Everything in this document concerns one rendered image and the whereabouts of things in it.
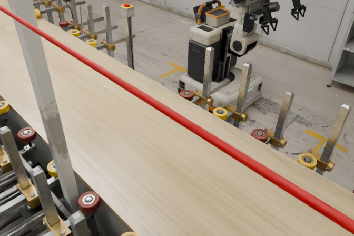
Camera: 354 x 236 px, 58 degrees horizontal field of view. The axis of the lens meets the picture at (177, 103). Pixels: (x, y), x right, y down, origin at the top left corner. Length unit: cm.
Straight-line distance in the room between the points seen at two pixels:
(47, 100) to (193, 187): 66
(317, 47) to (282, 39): 49
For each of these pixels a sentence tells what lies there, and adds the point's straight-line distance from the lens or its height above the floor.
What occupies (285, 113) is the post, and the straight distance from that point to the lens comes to 165.
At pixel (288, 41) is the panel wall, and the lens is 462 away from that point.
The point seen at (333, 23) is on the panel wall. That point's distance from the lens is 432.
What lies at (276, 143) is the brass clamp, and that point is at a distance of 176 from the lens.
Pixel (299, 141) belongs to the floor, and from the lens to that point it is 311.
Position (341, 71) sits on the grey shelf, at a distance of 420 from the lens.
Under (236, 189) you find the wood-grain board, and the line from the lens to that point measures 136.
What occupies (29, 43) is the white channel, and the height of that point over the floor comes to 153.
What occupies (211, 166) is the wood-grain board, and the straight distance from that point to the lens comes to 142.
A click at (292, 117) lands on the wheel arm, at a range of 195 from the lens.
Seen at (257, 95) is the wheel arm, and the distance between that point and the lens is 201.
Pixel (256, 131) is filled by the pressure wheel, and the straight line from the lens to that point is 164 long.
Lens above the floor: 192
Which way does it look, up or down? 35 degrees down
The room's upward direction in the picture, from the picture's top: 1 degrees clockwise
